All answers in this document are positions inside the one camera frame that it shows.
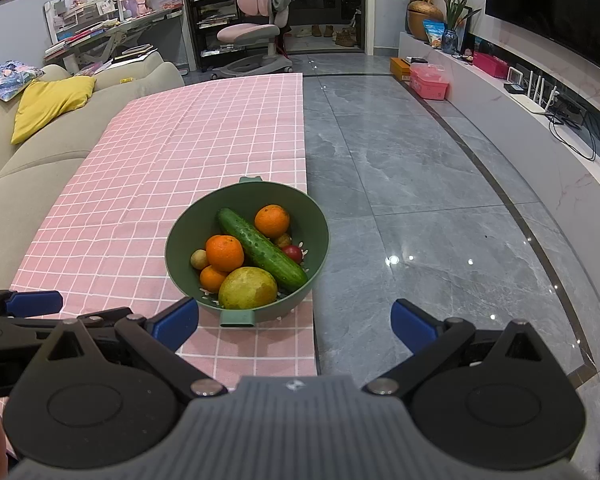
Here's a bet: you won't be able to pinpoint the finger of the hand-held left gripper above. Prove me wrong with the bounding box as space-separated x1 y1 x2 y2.
65 308 147 341
0 285 64 320

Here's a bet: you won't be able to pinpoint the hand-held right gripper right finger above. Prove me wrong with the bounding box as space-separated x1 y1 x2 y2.
364 298 556 396

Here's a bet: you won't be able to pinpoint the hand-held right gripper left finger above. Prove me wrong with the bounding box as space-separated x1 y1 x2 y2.
40 296 228 397

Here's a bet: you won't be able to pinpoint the orange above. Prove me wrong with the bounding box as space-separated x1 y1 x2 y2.
205 235 245 273
199 265 229 293
254 204 291 239

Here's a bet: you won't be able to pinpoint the green plastic colander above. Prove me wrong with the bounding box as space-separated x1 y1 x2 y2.
165 176 329 329

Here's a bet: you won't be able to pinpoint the green cucumber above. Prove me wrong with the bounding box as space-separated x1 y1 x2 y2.
217 207 309 292

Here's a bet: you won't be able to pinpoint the yellow-green pomelo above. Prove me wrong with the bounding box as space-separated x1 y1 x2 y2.
218 267 279 310

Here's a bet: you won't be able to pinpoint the beige sofa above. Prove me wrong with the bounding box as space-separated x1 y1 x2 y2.
0 52 186 291

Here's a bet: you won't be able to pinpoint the pink checked cloth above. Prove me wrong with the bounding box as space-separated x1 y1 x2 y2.
0 72 321 461

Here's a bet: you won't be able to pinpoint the yellow pillow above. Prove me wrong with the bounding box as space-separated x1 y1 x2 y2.
11 76 97 146

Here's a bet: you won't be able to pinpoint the white marble media cabinet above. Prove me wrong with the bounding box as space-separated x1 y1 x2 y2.
399 30 600 281

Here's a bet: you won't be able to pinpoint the blue patterned pillow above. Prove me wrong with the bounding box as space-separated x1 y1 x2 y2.
0 60 45 93

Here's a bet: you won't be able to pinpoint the pink storage box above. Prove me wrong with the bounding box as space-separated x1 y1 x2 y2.
409 64 450 101

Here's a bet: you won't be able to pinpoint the white router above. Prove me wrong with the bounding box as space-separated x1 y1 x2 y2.
517 72 557 113

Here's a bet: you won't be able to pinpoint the orange box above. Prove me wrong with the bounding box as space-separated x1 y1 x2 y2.
390 56 428 81

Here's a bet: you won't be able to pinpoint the magenta box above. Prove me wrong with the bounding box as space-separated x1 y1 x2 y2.
472 51 510 79

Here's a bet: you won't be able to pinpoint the grey study desk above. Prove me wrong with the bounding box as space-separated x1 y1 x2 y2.
42 0 186 75

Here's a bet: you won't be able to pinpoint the white desk drawer unit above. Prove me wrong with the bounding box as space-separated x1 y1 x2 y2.
52 0 106 44

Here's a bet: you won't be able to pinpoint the blue snack bag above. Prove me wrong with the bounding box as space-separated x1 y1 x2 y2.
422 19 446 50

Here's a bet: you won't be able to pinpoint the brown shoes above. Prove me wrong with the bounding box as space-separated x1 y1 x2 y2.
311 24 362 49

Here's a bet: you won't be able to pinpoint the pink office chair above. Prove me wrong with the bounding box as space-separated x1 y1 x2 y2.
211 0 294 78

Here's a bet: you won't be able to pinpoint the gold vase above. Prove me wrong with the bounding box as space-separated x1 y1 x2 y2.
406 0 446 42

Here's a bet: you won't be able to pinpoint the green potted plant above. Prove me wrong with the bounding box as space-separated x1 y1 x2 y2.
435 0 487 36

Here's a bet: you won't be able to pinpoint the black cables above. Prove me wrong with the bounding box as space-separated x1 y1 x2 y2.
547 100 600 167

